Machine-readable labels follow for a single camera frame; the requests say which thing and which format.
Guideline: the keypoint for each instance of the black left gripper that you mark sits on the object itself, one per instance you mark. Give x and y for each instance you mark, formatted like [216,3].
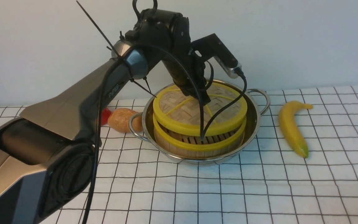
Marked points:
[187,72]

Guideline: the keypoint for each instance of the yellow banana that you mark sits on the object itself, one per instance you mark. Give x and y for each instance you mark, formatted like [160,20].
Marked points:
[289,128]

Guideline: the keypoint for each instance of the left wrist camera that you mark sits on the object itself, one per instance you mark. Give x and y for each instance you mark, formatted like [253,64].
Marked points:
[212,47]

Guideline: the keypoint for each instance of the stainless steel pot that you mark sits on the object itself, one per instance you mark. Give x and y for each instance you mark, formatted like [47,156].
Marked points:
[252,126]

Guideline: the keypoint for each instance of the brown potato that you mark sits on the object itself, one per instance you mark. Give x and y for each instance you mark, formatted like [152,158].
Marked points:
[119,120]

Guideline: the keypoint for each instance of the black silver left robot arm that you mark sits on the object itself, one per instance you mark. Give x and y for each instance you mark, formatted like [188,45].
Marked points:
[49,153]

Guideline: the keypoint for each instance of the white checkered tablecloth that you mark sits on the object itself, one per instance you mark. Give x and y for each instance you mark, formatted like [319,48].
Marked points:
[267,183]

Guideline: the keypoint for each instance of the red bell pepper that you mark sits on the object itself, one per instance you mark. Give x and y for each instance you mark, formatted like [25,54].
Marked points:
[106,113]

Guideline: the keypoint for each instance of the yellow rimmed bamboo steamer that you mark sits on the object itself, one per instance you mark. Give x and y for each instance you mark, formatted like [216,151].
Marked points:
[193,147]

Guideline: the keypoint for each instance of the yellow woven bamboo steamer lid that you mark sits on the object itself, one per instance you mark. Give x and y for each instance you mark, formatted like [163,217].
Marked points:
[181,114]

